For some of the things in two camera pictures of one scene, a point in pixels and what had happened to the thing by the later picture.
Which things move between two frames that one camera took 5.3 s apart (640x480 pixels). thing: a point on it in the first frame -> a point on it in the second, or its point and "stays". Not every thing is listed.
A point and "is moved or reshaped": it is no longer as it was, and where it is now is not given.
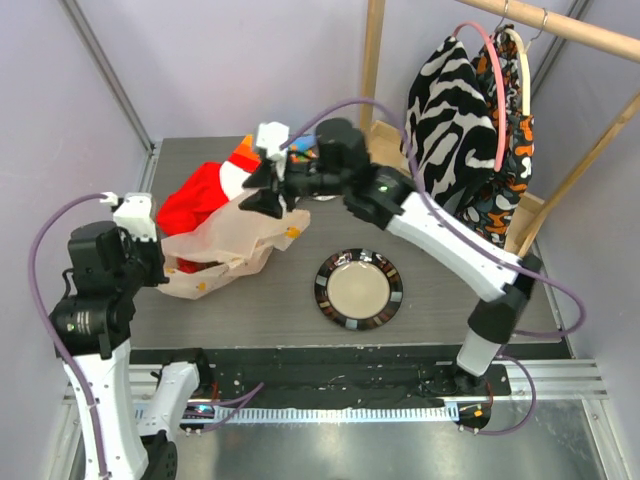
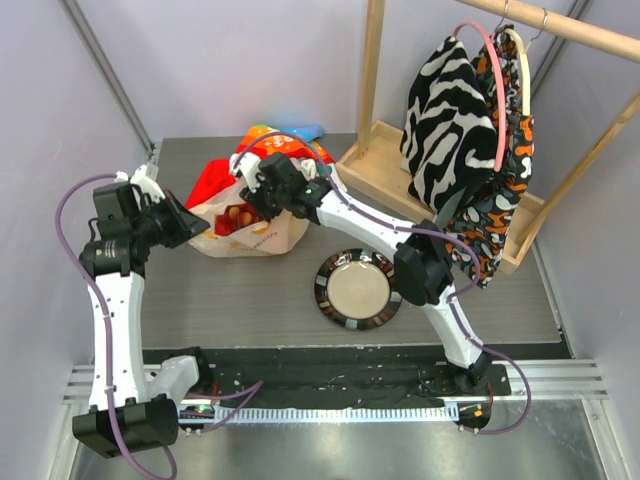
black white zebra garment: (450, 120) stays
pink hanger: (501, 141) stays
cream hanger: (526, 73) stays
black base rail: (337, 376) stays
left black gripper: (158, 272) -> (186, 224)
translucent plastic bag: (232, 242) is moved or reshaped
